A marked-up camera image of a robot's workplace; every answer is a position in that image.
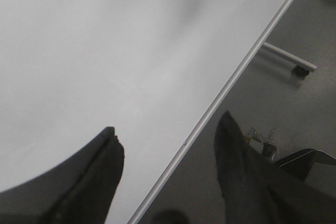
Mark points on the crumpled debris on floor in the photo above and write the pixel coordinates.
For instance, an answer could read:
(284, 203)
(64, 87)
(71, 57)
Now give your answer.
(268, 146)

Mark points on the white whiteboard with metal frame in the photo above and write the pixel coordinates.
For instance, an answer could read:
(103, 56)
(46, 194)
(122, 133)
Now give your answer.
(155, 70)

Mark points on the black caster wheel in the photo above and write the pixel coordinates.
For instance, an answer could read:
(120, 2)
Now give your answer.
(300, 72)

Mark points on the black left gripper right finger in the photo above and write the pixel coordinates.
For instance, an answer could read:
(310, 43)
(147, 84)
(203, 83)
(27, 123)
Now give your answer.
(255, 190)

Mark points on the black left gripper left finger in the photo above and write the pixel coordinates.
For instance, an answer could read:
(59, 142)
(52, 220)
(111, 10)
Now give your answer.
(78, 190)

